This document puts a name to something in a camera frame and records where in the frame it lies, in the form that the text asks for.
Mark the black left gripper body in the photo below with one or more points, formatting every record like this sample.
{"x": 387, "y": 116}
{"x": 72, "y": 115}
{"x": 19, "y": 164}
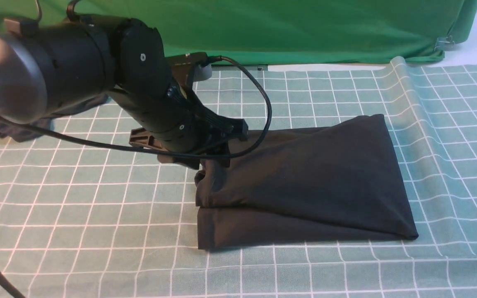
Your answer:
{"x": 177, "y": 122}

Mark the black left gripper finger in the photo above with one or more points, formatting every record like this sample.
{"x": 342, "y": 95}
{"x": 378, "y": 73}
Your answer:
{"x": 192, "y": 163}
{"x": 220, "y": 154}

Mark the dark gray long-sleeve top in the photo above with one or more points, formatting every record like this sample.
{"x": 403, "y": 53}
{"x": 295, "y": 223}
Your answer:
{"x": 339, "y": 183}

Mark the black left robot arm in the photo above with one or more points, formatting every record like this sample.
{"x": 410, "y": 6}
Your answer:
{"x": 44, "y": 71}

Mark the green backdrop cloth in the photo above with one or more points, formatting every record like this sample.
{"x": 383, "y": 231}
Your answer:
{"x": 276, "y": 32}

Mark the teal checkered tablecloth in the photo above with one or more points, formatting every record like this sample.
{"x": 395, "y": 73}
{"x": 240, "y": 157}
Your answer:
{"x": 79, "y": 222}

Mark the metal binder clip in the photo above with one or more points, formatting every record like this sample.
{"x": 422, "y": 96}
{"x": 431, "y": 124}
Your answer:
{"x": 444, "y": 43}

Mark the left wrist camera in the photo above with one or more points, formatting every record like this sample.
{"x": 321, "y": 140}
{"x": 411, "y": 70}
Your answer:
{"x": 192, "y": 67}

